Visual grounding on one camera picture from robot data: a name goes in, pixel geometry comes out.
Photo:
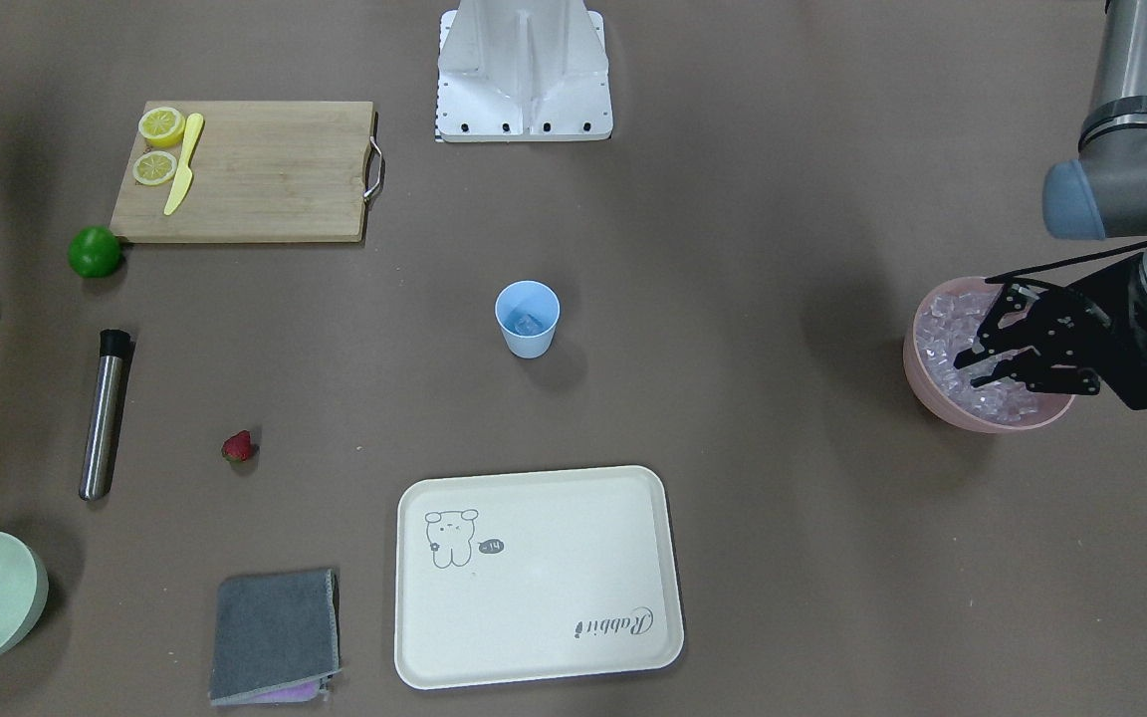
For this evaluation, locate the pink bowl of ice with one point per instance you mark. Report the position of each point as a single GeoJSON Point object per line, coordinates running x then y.
{"type": "Point", "coordinates": [944, 326]}

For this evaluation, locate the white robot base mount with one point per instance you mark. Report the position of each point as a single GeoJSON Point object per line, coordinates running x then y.
{"type": "Point", "coordinates": [522, 71]}

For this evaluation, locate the green lime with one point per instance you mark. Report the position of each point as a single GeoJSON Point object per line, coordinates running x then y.
{"type": "Point", "coordinates": [94, 252]}

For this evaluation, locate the yellow plastic knife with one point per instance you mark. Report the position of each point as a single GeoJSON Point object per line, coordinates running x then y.
{"type": "Point", "coordinates": [182, 179]}

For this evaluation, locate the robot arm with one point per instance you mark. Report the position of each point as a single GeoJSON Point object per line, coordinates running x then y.
{"type": "Point", "coordinates": [1102, 193]}

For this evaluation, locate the red strawberry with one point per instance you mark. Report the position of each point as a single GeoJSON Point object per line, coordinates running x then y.
{"type": "Point", "coordinates": [239, 447]}

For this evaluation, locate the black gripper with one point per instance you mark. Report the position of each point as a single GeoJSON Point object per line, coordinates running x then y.
{"type": "Point", "coordinates": [1118, 321]}

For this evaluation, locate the clear ice cube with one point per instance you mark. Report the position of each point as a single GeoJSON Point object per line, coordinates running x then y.
{"type": "Point", "coordinates": [526, 325]}

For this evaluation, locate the lemon slice upper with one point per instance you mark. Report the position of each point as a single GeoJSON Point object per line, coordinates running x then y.
{"type": "Point", "coordinates": [163, 127]}

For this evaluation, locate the lemon slice lower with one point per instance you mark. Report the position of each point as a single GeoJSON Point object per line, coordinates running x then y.
{"type": "Point", "coordinates": [154, 168]}

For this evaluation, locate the wooden cutting board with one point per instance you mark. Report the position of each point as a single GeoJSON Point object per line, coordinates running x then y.
{"type": "Point", "coordinates": [264, 171]}

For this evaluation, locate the cream rabbit tray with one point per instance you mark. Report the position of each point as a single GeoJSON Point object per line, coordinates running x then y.
{"type": "Point", "coordinates": [534, 576]}

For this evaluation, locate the steel muddler black tip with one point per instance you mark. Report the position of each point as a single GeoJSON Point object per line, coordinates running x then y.
{"type": "Point", "coordinates": [116, 348]}

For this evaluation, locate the folded grey cloth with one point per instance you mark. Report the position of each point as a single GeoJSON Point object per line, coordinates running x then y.
{"type": "Point", "coordinates": [276, 639]}

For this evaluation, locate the light blue plastic cup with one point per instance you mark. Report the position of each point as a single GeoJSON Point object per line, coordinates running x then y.
{"type": "Point", "coordinates": [530, 297]}

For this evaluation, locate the lemon slice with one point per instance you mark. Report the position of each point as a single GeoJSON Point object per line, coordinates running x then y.
{"type": "Point", "coordinates": [163, 127]}
{"type": "Point", "coordinates": [154, 168]}

